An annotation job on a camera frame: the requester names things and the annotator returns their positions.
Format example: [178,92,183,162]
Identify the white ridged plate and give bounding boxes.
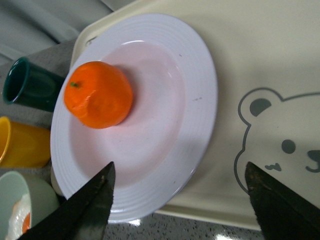
[50,13,218,223]

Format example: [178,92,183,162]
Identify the yellow mug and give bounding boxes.
[0,116,51,168]

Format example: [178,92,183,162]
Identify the dark green mug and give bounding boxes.
[2,57,65,112]

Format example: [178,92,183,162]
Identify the orange mandarin fruit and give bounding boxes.
[63,61,133,129]

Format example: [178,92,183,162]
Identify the white curtain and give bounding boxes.
[0,0,140,66]

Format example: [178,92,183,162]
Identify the cream bear tray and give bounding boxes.
[70,0,320,230]

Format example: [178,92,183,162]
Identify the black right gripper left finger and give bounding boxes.
[20,162,116,240]

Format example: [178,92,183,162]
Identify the light green bowl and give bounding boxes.
[0,171,60,240]

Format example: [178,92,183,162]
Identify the fake fried egg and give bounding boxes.
[4,193,31,240]

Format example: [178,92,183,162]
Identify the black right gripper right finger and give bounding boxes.
[245,161,320,240]

